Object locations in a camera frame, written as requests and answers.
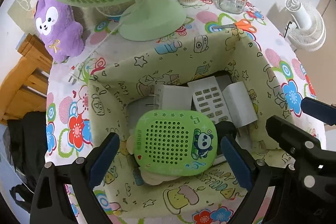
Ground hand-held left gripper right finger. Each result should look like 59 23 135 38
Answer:
220 135 302 224

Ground round cream pocket mirror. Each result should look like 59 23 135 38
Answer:
125 135 179 186

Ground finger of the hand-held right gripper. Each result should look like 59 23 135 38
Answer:
266 115 336 188
301 97 336 126

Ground green printed cardboard box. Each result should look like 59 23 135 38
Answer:
88 31 296 215

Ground purple plush toy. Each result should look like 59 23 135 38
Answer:
33 0 85 64

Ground black bag strap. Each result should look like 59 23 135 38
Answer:
10 183 33 214

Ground white fan power cable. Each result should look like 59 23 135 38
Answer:
69 27 124 85

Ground white floor fan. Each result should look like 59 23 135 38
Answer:
282 0 326 52

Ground floral tablecloth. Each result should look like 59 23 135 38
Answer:
43 0 327 224

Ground white charger with prongs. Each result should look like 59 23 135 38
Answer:
146 84 194 111

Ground white remote control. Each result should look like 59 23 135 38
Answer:
187 76 234 125

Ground green perforated panda case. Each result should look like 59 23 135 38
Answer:
132 109 219 177

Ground dark clothing pile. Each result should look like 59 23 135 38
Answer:
5 111 50 188

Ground orange handled scissors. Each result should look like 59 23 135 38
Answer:
211 19 257 33

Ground light blue printed paper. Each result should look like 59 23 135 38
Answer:
16 35 28 50

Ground tall white power adapter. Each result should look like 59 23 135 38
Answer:
223 82 259 138

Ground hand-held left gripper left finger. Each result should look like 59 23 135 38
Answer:
29 133 121 224

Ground wooden chair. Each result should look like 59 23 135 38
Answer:
0 34 54 125

